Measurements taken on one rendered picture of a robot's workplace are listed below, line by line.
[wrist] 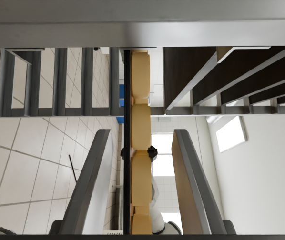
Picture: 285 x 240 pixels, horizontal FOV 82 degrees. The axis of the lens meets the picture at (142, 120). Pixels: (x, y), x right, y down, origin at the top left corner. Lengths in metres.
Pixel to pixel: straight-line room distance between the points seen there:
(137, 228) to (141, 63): 0.16
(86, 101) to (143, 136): 0.44
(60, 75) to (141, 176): 0.53
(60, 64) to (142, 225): 0.57
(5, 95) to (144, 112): 0.61
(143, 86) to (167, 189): 5.07
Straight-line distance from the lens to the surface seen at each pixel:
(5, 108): 0.71
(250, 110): 0.62
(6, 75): 0.74
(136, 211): 0.23
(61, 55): 0.67
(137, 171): 0.16
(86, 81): 0.60
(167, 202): 5.22
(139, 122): 0.15
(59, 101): 0.62
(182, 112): 0.57
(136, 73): 0.17
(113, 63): 0.60
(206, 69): 0.23
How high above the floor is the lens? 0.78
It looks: level
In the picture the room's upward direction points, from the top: 89 degrees clockwise
